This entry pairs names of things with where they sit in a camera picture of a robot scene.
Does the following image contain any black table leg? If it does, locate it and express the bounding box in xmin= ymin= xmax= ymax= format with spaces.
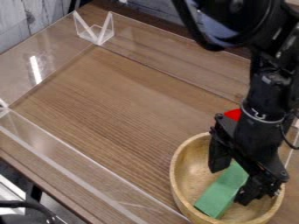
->
xmin=31 ymin=185 xmax=43 ymax=202

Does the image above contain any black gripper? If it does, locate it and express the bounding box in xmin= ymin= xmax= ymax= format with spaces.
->
xmin=208 ymin=109 xmax=290 ymax=206

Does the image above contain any brown wooden bowl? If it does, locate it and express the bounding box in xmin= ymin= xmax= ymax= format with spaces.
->
xmin=170 ymin=132 xmax=286 ymax=224

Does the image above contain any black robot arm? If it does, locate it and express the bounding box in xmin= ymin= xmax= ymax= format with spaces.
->
xmin=172 ymin=0 xmax=299 ymax=205

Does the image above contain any red plush strawberry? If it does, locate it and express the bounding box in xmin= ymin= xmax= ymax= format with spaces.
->
xmin=224 ymin=108 xmax=242 ymax=122

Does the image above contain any clear acrylic enclosure wall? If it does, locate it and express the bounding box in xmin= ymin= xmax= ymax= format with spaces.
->
xmin=0 ymin=10 xmax=299 ymax=224

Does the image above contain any black cable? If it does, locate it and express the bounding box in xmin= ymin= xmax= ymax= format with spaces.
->
xmin=0 ymin=200 xmax=57 ymax=224

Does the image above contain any green rectangular block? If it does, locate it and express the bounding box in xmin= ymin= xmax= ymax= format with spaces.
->
xmin=194 ymin=162 xmax=248 ymax=219

